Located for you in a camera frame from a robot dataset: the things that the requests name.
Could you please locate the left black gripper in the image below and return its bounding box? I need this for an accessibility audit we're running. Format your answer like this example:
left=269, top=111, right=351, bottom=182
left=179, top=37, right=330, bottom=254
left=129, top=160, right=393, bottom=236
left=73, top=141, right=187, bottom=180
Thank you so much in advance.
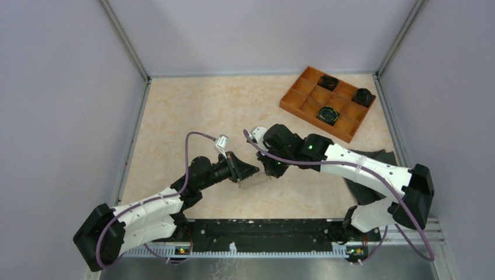
left=198, top=150, right=259, bottom=190

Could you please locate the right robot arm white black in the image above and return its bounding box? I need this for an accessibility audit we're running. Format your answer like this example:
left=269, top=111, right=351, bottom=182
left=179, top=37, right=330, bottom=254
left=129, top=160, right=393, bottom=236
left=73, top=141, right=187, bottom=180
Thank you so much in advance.
left=247, top=124, right=434, bottom=240

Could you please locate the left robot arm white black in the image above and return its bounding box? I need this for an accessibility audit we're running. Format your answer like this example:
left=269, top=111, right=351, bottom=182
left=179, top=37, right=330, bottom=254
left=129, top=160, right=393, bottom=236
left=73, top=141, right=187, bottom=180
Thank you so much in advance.
left=73, top=151, right=260, bottom=272

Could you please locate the orange compartment tray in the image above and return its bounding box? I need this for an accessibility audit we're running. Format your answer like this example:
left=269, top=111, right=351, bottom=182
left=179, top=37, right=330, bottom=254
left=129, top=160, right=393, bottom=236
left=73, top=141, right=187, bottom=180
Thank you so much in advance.
left=279, top=66, right=377, bottom=143

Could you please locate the black foam mat lower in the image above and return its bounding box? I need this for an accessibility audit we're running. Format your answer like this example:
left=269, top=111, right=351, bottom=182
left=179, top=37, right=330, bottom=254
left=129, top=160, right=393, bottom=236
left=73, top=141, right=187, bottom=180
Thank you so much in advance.
left=344, top=178, right=385, bottom=205

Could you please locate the black rolled item top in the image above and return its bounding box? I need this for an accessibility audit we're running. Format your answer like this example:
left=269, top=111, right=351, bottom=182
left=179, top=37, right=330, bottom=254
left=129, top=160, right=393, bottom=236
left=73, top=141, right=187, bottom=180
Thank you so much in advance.
left=318, top=75, right=340, bottom=91

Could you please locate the black rolled item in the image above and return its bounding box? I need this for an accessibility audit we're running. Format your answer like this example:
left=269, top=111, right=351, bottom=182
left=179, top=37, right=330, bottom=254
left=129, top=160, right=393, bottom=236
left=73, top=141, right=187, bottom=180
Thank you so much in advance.
left=318, top=75, right=340, bottom=91
left=351, top=88, right=376, bottom=108

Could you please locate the black rolled item right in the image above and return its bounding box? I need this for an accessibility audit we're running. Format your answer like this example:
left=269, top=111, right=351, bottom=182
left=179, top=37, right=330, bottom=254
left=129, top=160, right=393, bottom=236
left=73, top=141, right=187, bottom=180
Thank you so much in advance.
left=351, top=88, right=376, bottom=108

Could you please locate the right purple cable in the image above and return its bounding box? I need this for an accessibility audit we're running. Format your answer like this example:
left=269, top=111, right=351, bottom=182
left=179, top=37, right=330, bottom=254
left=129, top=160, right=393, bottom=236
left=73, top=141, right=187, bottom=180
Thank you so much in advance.
left=242, top=129, right=435, bottom=263

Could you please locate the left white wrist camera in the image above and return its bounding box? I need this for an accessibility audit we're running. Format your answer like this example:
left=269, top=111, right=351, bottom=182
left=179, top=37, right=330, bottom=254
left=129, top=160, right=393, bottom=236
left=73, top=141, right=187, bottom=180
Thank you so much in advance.
left=214, top=134, right=229, bottom=159

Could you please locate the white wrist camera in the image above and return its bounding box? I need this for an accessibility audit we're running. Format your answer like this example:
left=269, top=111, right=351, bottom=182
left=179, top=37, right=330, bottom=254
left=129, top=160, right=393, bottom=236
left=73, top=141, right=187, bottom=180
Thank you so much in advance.
left=249, top=127, right=267, bottom=146
left=214, top=134, right=229, bottom=159

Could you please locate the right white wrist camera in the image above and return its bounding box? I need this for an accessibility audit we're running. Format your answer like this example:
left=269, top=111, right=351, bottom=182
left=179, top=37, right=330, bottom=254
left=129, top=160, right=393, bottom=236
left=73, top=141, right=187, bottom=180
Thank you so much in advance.
left=249, top=127, right=267, bottom=146

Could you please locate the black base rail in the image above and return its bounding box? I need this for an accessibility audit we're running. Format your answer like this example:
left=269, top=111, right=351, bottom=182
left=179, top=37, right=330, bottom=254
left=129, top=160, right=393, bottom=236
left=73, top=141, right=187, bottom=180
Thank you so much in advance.
left=166, top=218, right=384, bottom=254

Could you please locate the grey slotted cable duct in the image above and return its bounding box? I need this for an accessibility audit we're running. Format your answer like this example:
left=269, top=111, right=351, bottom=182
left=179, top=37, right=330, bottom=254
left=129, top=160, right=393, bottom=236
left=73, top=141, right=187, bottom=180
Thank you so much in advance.
left=122, top=242, right=371, bottom=260

